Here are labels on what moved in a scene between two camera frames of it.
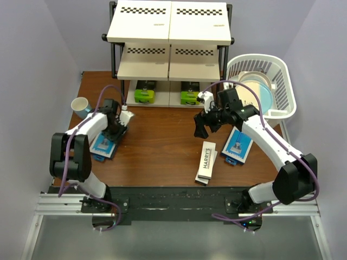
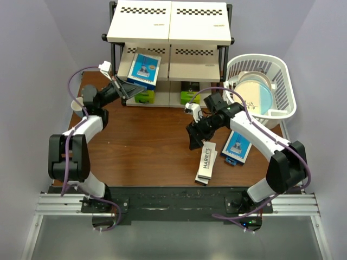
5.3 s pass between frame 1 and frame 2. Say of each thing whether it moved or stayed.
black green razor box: stayed
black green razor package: stayed
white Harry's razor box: stayed
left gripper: moved
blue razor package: stayed
